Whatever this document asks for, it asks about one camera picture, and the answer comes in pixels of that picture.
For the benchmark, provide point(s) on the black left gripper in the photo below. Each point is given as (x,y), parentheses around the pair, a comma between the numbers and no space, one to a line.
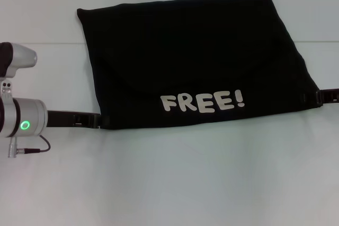
(59,118)

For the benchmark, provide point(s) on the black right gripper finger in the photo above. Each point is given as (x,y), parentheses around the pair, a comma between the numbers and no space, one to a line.
(305,97)
(328,95)

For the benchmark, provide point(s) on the black shirt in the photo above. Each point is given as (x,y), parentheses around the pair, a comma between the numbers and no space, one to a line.
(185,51)

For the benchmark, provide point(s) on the silver left camera bracket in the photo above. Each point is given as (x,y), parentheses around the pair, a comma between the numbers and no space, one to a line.
(5,91)

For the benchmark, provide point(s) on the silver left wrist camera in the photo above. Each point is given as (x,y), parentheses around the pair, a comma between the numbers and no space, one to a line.
(18,56)

